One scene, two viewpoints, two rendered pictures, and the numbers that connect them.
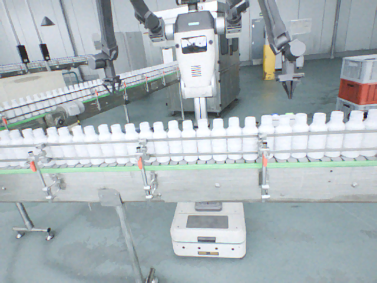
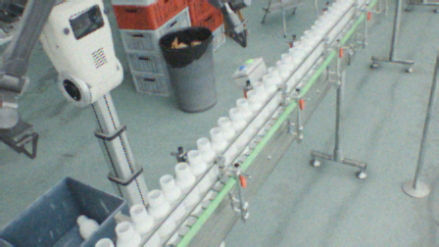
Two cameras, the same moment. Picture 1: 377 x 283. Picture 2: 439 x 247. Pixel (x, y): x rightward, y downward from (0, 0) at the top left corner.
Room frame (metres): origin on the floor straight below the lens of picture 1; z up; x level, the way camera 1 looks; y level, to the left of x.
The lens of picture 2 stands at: (0.40, 1.01, 1.87)
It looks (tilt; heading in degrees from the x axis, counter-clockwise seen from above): 34 degrees down; 297
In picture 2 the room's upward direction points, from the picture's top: 10 degrees counter-clockwise
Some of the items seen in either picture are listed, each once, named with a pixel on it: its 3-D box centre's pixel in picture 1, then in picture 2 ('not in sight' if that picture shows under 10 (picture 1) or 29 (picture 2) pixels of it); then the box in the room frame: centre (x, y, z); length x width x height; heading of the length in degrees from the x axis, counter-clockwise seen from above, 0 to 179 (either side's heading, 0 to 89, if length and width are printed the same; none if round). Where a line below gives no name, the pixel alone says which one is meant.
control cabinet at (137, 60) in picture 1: (133, 64); not in sight; (7.81, 1.50, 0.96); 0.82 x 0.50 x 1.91; 152
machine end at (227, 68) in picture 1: (202, 62); not in sight; (5.35, -0.48, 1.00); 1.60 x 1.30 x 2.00; 152
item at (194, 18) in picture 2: not in sight; (190, 2); (2.45, -2.79, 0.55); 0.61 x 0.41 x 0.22; 83
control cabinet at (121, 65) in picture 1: (113, 68); not in sight; (7.02, 1.92, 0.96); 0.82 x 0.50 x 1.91; 152
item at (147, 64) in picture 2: not in sight; (162, 50); (2.47, -2.08, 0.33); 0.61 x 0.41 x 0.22; 86
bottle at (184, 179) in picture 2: (119, 144); (186, 188); (0.91, 0.29, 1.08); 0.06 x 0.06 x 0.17
